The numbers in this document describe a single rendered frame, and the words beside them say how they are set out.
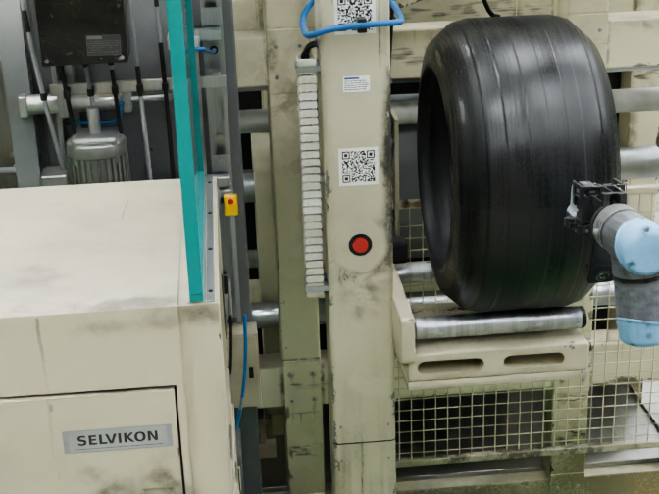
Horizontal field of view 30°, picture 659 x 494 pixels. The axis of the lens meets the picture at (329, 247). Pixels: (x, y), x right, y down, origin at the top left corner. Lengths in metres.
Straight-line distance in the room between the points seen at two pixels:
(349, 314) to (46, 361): 0.90
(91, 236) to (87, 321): 0.29
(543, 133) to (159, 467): 0.91
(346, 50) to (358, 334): 0.58
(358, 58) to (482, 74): 0.23
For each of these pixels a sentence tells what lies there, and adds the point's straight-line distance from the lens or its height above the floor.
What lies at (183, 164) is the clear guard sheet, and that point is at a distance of 1.58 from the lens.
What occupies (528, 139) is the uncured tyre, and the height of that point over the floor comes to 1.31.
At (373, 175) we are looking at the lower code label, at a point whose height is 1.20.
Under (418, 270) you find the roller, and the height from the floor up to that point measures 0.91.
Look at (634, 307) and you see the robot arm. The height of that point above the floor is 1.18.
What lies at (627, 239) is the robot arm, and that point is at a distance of 1.80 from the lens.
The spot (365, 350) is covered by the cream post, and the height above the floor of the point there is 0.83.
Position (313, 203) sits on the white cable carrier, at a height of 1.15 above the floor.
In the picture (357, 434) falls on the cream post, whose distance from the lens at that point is 2.57.
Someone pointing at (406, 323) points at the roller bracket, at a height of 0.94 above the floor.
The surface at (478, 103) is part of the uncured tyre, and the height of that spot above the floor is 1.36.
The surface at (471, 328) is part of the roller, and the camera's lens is 2.41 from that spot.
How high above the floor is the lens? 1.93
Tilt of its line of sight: 21 degrees down
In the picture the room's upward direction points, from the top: 2 degrees counter-clockwise
